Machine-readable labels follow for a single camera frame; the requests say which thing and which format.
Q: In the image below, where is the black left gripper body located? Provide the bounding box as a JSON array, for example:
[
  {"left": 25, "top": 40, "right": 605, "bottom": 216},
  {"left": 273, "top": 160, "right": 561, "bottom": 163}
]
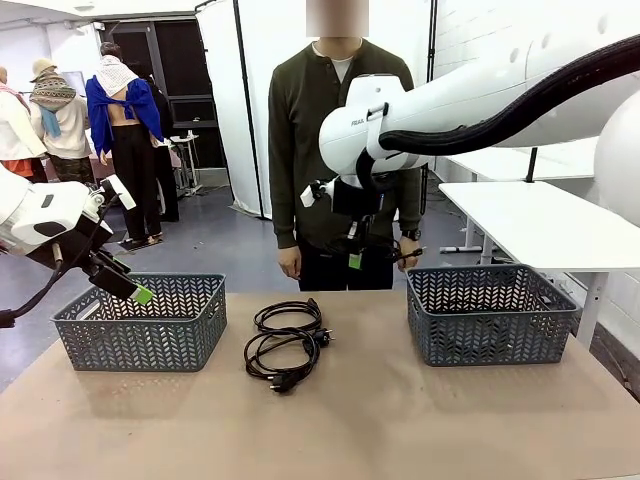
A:
[{"left": 55, "top": 219, "right": 119, "bottom": 281}]

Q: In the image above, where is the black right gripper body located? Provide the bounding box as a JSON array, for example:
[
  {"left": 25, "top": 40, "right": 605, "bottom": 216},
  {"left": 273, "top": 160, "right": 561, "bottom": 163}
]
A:
[{"left": 333, "top": 178, "right": 385, "bottom": 224}]

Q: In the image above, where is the black power cable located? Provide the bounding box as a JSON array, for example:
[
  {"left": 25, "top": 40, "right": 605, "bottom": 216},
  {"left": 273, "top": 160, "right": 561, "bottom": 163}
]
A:
[
  {"left": 243, "top": 329, "right": 322, "bottom": 395},
  {"left": 252, "top": 298, "right": 335, "bottom": 349}
]

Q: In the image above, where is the person's right forearm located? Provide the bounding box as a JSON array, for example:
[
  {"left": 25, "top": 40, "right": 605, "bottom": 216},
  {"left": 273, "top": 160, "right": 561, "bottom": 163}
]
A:
[{"left": 272, "top": 169, "right": 301, "bottom": 250}]

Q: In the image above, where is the person's left forearm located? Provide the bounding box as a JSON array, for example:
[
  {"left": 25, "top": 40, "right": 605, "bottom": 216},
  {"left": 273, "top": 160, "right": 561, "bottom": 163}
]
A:
[{"left": 397, "top": 169, "right": 424, "bottom": 234}]

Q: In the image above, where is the person's left hand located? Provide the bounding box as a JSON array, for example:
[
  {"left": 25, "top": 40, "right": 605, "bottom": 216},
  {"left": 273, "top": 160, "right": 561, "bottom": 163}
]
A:
[{"left": 398, "top": 238, "right": 426, "bottom": 274}]

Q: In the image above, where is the person's right hand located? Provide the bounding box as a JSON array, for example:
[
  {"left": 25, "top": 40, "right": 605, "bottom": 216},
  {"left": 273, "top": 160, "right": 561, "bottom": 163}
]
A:
[{"left": 277, "top": 247, "right": 302, "bottom": 280}]

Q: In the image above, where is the grey plastic lattice basket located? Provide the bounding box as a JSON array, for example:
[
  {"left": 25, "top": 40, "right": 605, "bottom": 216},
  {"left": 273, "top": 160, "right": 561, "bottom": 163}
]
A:
[
  {"left": 51, "top": 272, "right": 229, "bottom": 372},
  {"left": 406, "top": 263, "right": 581, "bottom": 368}
]

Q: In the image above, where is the table with pink cloth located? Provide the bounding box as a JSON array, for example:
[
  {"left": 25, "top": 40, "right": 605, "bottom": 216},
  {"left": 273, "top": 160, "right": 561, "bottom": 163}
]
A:
[{"left": 89, "top": 147, "right": 182, "bottom": 201}]

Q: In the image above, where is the person in green shirt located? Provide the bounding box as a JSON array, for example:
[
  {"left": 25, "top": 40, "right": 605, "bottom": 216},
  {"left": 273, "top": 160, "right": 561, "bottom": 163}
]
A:
[{"left": 268, "top": 0, "right": 426, "bottom": 292}]

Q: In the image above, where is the mannequin with blue shirt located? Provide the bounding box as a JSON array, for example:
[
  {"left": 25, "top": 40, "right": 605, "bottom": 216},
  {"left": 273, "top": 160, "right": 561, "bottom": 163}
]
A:
[{"left": 84, "top": 42, "right": 166, "bottom": 246}]

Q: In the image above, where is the mannequin with patterned scarf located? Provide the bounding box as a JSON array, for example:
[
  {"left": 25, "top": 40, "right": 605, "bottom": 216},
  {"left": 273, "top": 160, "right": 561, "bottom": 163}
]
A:
[{"left": 28, "top": 57, "right": 96, "bottom": 184}]

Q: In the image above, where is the mannequin in white coat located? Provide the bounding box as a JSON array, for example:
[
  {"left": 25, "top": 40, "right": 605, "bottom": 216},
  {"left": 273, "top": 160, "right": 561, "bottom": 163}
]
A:
[{"left": 0, "top": 65, "right": 49, "bottom": 184}]

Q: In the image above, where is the small white desk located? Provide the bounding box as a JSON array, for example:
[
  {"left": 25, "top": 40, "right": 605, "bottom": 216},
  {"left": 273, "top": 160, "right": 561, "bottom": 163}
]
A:
[{"left": 172, "top": 133, "right": 204, "bottom": 197}]

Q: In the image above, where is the white table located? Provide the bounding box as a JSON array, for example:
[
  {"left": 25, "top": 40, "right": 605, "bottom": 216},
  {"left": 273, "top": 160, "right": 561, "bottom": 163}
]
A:
[
  {"left": 437, "top": 180, "right": 640, "bottom": 351},
  {"left": 432, "top": 134, "right": 601, "bottom": 184}
]

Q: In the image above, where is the black backdrop stand pole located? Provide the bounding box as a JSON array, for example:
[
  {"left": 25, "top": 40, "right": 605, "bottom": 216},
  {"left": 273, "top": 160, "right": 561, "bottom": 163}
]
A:
[{"left": 232, "top": 0, "right": 266, "bottom": 220}]

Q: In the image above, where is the white backdrop curtain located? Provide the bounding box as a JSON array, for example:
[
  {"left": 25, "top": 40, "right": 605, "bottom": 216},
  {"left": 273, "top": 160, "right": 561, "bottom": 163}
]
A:
[{"left": 195, "top": 0, "right": 439, "bottom": 221}]

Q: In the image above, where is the black double door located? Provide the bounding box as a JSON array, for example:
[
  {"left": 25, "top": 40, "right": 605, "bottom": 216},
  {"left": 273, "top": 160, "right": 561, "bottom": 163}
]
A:
[{"left": 99, "top": 19, "right": 226, "bottom": 171}]

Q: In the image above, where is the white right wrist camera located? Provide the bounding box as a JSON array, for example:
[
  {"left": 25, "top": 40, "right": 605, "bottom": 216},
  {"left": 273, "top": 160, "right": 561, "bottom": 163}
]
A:
[{"left": 299, "top": 182, "right": 334, "bottom": 207}]

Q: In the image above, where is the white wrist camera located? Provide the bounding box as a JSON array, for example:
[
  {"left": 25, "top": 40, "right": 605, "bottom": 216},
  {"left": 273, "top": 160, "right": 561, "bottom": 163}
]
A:
[
  {"left": 84, "top": 177, "right": 137, "bottom": 211},
  {"left": 299, "top": 182, "right": 334, "bottom": 207}
]

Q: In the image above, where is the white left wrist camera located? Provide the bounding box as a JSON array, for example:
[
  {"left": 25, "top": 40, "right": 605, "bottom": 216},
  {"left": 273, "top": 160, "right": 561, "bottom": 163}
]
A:
[{"left": 84, "top": 177, "right": 137, "bottom": 211}]

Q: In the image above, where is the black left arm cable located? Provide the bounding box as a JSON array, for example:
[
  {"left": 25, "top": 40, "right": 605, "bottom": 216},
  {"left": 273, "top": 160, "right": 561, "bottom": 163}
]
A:
[{"left": 0, "top": 242, "right": 69, "bottom": 329}]

